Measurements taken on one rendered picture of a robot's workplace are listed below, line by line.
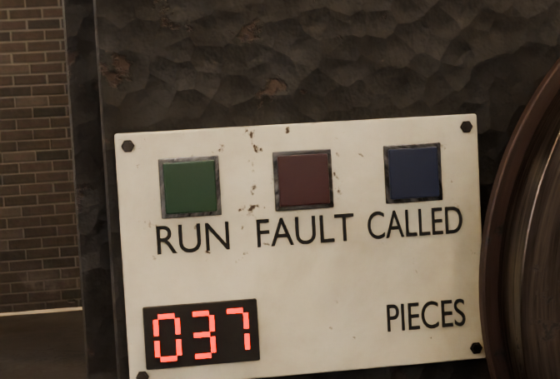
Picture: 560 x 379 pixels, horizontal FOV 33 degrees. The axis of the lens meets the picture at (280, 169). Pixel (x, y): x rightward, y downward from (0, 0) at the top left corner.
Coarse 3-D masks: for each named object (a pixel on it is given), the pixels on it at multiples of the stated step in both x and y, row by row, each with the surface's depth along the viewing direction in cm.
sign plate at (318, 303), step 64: (256, 128) 66; (320, 128) 67; (384, 128) 67; (448, 128) 68; (128, 192) 65; (256, 192) 66; (384, 192) 67; (448, 192) 68; (128, 256) 65; (192, 256) 66; (256, 256) 66; (320, 256) 67; (384, 256) 68; (448, 256) 68; (128, 320) 66; (192, 320) 66; (256, 320) 66; (320, 320) 67; (384, 320) 68; (448, 320) 68
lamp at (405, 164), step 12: (396, 156) 67; (408, 156) 67; (420, 156) 67; (432, 156) 67; (396, 168) 67; (408, 168) 67; (420, 168) 67; (432, 168) 67; (396, 180) 67; (408, 180) 67; (420, 180) 67; (432, 180) 67; (396, 192) 67; (408, 192) 67; (420, 192) 67; (432, 192) 67
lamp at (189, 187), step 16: (208, 160) 65; (176, 176) 65; (192, 176) 65; (208, 176) 65; (176, 192) 65; (192, 192) 65; (208, 192) 65; (176, 208) 65; (192, 208) 65; (208, 208) 65
